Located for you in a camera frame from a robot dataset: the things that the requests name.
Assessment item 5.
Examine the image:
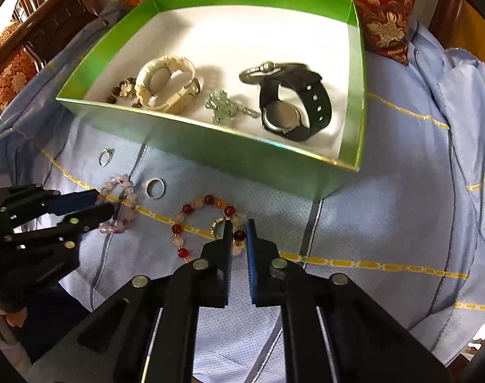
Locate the green cardboard box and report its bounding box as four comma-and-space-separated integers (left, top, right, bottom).
56, 0, 367, 202

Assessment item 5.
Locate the gold ring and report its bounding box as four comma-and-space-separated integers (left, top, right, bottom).
209, 216, 236, 241

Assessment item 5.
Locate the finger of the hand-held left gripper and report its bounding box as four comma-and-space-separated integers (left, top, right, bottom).
0, 184, 104, 228
5, 203, 116, 256

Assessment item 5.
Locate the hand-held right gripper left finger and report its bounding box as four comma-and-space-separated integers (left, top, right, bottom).
29, 219, 234, 383

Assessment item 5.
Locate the pink bead bracelet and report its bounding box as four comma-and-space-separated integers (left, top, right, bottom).
100, 174, 139, 235

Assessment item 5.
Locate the red gold patterned cushion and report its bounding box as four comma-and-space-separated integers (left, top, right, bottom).
115, 0, 421, 64

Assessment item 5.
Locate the blue checked cloth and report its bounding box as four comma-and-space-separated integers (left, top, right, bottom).
0, 8, 485, 383

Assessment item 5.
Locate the black wrist watch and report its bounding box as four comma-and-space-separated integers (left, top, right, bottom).
258, 64, 333, 142

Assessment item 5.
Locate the silver band ring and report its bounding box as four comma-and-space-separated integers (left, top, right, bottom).
145, 178, 166, 199

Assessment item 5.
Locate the wooden bead bracelet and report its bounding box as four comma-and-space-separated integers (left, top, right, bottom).
107, 78, 143, 108

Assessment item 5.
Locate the crystal brooch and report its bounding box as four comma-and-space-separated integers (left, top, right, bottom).
203, 90, 261, 125

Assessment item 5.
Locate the white wrist watch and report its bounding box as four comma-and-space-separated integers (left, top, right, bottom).
134, 56, 203, 114

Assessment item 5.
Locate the orange red patterned cushion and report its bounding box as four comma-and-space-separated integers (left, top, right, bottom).
0, 22, 39, 108

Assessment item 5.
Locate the red bead bracelet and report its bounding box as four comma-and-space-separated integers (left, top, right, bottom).
171, 194, 247, 262

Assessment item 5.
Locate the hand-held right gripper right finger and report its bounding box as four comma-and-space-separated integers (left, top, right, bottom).
244, 219, 451, 383

